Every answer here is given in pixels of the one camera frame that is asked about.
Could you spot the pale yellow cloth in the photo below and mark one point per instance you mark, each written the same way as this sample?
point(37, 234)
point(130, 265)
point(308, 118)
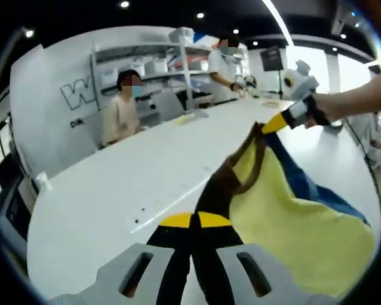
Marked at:
point(185, 119)

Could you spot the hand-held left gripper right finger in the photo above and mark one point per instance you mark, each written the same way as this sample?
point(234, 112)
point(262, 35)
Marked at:
point(219, 254)

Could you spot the metal shelf unit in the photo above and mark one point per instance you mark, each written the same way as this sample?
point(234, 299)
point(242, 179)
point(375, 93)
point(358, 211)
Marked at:
point(185, 63)

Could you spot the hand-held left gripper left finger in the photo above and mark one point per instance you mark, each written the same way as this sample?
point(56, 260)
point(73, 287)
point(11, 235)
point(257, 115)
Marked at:
point(171, 254)

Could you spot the person's right hand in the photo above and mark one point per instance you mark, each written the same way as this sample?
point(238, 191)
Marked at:
point(333, 108)

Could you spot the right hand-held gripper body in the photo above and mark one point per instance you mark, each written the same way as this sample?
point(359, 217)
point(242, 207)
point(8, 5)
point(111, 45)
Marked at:
point(301, 84)

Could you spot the white paper cup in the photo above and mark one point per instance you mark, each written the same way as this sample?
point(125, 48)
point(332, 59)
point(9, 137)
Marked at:
point(42, 181)

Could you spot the grey chair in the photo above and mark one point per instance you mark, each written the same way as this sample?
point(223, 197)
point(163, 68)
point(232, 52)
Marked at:
point(168, 106)

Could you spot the yellow garment blue grey sleeves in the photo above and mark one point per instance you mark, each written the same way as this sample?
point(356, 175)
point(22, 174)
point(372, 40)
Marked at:
point(289, 222)

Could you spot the row of white storage boxes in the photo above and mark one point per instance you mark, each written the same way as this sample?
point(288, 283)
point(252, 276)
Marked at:
point(152, 66)

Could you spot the black monitor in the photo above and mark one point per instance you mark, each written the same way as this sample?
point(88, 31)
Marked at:
point(19, 203)

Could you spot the ceiling light strip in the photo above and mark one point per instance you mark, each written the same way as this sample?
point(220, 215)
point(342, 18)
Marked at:
point(279, 22)

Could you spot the beige cloth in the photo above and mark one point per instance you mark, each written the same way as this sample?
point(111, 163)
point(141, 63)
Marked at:
point(270, 103)

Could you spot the black screen on stand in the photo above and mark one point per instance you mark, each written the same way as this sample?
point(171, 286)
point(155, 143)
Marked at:
point(271, 58)

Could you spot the round ceiling spotlights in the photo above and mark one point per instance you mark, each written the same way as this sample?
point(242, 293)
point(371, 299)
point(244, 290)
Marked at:
point(124, 4)

